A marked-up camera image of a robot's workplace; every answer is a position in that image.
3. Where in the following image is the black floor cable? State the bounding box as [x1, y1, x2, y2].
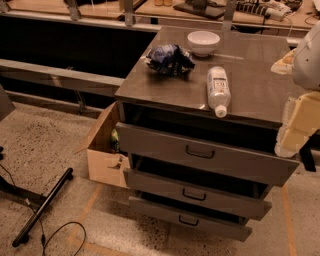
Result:
[0, 163, 88, 256]

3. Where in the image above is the grey metal rail beam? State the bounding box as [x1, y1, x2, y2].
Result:
[0, 59, 124, 97]

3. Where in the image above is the black monitor base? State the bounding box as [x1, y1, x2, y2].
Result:
[173, 2, 225, 20]

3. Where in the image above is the crumpled blue chip bag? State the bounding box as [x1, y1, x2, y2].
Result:
[145, 44, 195, 76]

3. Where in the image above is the clear plastic water bottle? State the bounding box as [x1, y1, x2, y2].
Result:
[207, 66, 231, 118]

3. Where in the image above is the grey metal drawer cabinet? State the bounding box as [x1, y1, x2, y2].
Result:
[114, 25, 320, 188]

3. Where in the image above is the white power strip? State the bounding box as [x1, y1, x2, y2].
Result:
[236, 0, 291, 21]

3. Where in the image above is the white ceramic bowl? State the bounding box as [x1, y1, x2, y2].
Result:
[187, 31, 220, 57]

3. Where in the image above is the grey drawer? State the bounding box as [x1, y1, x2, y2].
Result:
[129, 192, 252, 242]
[127, 155, 271, 220]
[116, 122, 299, 186]

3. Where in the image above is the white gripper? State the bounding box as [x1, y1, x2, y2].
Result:
[271, 49, 320, 158]

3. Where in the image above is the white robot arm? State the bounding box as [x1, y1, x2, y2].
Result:
[271, 21, 320, 158]

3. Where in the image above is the grey bottom drawer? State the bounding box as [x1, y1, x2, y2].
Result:
[129, 192, 252, 242]

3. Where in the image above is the green item in box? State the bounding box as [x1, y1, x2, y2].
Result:
[111, 129, 120, 153]

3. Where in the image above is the open cardboard box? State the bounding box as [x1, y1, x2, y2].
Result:
[75, 103, 129, 188]

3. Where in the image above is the black stand leg bar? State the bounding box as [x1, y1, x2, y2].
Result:
[12, 168, 73, 248]

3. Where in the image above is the grey top drawer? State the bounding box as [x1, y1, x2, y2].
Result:
[116, 122, 299, 186]

